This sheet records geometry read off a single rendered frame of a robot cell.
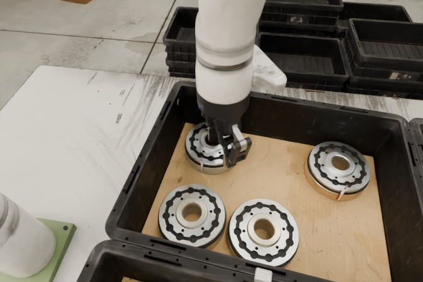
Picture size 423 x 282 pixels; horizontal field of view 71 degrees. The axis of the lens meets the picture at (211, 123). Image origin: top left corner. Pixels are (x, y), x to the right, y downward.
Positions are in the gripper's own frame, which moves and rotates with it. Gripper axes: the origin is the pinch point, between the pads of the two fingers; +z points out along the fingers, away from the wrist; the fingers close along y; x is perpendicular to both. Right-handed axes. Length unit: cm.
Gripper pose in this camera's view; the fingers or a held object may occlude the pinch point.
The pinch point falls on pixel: (221, 146)
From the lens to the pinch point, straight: 51.0
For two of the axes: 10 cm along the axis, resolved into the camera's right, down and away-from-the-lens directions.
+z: 0.1, 6.6, 7.5
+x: 9.1, -3.2, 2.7
